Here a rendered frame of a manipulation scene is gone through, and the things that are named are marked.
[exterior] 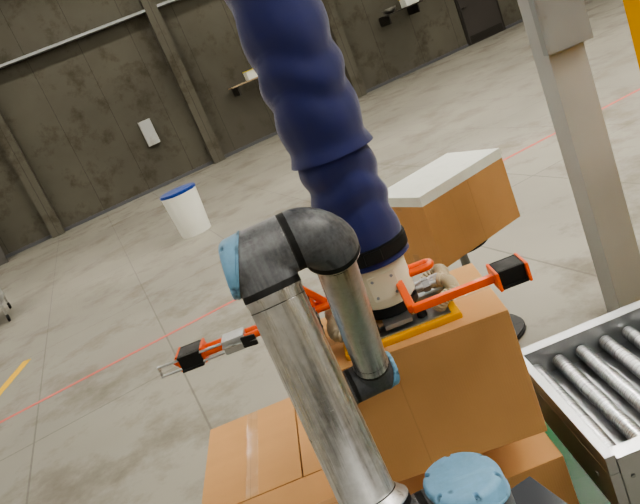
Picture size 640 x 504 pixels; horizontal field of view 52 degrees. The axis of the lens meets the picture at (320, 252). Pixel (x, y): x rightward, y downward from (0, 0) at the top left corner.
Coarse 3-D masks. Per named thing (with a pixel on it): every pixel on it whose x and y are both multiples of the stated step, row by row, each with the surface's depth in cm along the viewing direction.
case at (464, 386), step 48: (480, 288) 194; (432, 336) 178; (480, 336) 178; (432, 384) 182; (480, 384) 182; (528, 384) 182; (384, 432) 186; (432, 432) 186; (480, 432) 187; (528, 432) 187
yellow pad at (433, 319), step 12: (420, 312) 184; (432, 312) 185; (444, 312) 183; (456, 312) 181; (408, 324) 184; (420, 324) 182; (432, 324) 181; (384, 336) 183; (396, 336) 182; (408, 336) 182; (348, 360) 183
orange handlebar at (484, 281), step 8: (416, 264) 192; (424, 264) 189; (432, 264) 189; (416, 272) 189; (400, 280) 184; (480, 280) 165; (488, 280) 165; (400, 288) 179; (456, 288) 166; (464, 288) 165; (472, 288) 165; (408, 296) 172; (432, 296) 167; (440, 296) 165; (448, 296) 165; (456, 296) 165; (320, 304) 191; (328, 304) 190; (408, 304) 168; (416, 304) 166; (424, 304) 166; (432, 304) 166; (416, 312) 166; (248, 328) 196; (256, 328) 195; (256, 336) 192; (208, 344) 196; (208, 352) 192; (216, 352) 193
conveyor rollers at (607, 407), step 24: (624, 336) 239; (600, 360) 227; (624, 360) 224; (552, 384) 225; (576, 384) 223; (624, 384) 211; (576, 408) 209; (600, 408) 207; (600, 432) 196; (624, 432) 194
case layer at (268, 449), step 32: (256, 416) 286; (288, 416) 275; (224, 448) 272; (256, 448) 262; (288, 448) 253; (512, 448) 205; (544, 448) 199; (224, 480) 250; (256, 480) 242; (288, 480) 235; (320, 480) 228; (416, 480) 208; (512, 480) 194; (544, 480) 196
